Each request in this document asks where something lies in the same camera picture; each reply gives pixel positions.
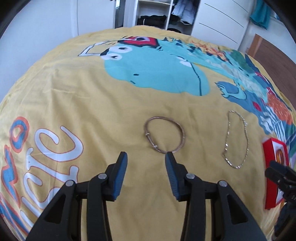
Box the folded dark clothes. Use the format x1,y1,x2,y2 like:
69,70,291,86
137,15,167,28

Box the hanging jackets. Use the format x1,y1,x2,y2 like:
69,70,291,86
171,0,200,25

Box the red jewelry box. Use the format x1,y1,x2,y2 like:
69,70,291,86
262,138,289,210

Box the yellow dinosaur printed blanket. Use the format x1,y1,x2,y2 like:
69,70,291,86
0,25,296,241

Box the teal hanging towel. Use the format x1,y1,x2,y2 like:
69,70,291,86
249,0,278,29

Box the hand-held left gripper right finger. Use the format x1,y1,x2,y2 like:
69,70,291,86
165,152,266,241

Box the white open wardrobe shelves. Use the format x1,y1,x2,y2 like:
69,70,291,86
135,0,175,30

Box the silver chain necklace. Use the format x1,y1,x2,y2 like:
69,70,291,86
221,110,250,169

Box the dark blue cloth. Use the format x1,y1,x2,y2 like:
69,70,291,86
274,202,296,241

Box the amber resin bangle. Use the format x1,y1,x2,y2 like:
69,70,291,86
276,149,289,203

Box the white open wardrobe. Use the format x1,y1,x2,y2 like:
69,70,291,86
192,0,255,50

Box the wooden headboard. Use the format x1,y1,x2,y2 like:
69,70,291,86
247,34,296,98

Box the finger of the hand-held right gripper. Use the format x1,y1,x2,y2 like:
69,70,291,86
270,160,296,179
265,167,296,205

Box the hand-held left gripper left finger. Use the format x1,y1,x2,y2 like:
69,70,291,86
25,152,128,241

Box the thin metal bangle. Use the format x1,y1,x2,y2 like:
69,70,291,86
144,116,186,154

